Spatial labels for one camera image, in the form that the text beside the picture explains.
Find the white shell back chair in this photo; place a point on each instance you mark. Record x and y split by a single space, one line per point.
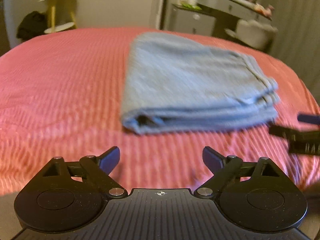
254 34

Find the grey curtain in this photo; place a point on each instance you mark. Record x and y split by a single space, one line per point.
297 41

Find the grey sweatpants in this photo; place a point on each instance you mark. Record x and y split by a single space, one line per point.
174 84

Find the grey nightstand cabinet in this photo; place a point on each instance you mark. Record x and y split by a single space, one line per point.
190 22

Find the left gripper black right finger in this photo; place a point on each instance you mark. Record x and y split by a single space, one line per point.
224 170

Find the pink ribbed bedspread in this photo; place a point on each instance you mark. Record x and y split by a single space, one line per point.
61 96

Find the yellow side table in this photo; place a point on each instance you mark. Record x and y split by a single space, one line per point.
60 15

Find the pink plush toy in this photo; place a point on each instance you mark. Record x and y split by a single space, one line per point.
267 11

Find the black bag on floor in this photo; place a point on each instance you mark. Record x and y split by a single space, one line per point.
33 25

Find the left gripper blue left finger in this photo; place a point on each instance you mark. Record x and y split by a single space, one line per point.
97 171

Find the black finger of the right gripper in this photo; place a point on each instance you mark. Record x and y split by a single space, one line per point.
309 119

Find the grey vanity desk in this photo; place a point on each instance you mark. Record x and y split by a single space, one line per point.
238 8

